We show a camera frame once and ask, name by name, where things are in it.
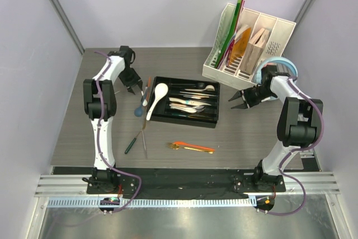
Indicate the steel chopstick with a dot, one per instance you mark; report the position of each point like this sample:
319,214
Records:
143,138

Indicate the beige wooden spoon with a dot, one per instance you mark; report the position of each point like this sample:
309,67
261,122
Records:
206,88

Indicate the beige sheathed knife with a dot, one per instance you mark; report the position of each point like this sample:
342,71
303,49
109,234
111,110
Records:
188,102

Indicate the orange plastic utensil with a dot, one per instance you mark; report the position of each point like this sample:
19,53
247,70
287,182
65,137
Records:
193,145

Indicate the white file organizer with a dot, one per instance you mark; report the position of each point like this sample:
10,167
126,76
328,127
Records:
280,33

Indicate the gold fork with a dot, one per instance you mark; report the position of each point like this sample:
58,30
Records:
178,146

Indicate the large white rice spoon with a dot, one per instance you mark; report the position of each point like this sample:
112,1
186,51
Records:
160,91

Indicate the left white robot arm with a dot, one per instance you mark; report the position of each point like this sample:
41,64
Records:
100,106

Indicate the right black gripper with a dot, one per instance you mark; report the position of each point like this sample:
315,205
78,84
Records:
249,101

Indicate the orange book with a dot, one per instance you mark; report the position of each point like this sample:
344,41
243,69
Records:
239,45

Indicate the chopsticks in tray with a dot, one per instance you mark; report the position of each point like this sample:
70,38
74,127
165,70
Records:
197,94

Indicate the light blue headphones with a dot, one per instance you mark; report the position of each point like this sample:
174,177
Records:
283,65

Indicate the blue silicone spoon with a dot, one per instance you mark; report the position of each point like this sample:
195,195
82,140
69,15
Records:
139,110

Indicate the steel spoon in tray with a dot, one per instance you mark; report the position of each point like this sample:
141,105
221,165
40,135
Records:
199,108

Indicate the black measuring scoop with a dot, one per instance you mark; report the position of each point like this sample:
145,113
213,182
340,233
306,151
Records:
197,85

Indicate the tan book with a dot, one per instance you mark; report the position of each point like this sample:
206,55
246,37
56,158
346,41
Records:
254,49

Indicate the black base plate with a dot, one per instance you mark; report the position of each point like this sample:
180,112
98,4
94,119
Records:
173,183

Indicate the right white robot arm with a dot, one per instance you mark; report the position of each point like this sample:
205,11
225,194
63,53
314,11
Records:
299,128

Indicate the white spoon behind tray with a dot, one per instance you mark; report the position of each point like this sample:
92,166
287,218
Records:
144,103

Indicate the green handled fork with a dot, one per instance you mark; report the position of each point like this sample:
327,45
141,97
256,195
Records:
129,147

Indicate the gold knife green handle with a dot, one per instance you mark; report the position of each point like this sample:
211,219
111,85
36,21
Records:
197,116

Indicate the black utensil tray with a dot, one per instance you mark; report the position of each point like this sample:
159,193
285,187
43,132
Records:
162,109

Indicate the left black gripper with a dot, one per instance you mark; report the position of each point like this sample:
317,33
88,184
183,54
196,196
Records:
140,83

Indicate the green folder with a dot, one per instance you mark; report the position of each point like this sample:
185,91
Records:
231,32

